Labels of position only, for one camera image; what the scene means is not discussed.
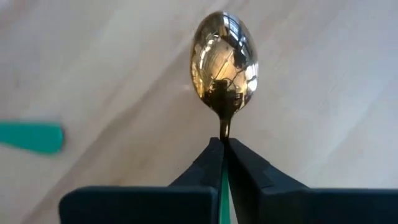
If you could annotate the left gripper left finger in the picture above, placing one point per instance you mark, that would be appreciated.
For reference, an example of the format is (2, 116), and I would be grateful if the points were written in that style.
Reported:
(140, 205)

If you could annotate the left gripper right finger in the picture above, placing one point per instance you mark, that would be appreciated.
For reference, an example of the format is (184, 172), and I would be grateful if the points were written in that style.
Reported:
(311, 207)

